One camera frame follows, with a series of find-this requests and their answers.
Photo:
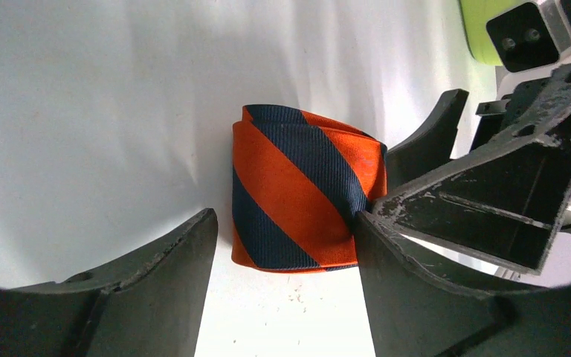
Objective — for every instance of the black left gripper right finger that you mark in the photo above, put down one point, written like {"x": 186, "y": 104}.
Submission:
{"x": 420, "y": 303}

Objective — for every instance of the lime green plastic bin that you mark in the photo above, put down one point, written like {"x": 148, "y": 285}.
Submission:
{"x": 475, "y": 15}

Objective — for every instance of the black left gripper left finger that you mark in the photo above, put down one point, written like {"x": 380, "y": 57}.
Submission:
{"x": 148, "y": 302}

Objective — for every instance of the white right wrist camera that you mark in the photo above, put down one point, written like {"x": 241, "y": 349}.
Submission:
{"x": 531, "y": 38}

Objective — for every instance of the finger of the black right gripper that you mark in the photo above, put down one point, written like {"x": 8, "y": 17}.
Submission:
{"x": 510, "y": 195}
{"x": 430, "y": 146}

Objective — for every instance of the orange navy striped tie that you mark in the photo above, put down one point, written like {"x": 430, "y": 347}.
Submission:
{"x": 298, "y": 182}

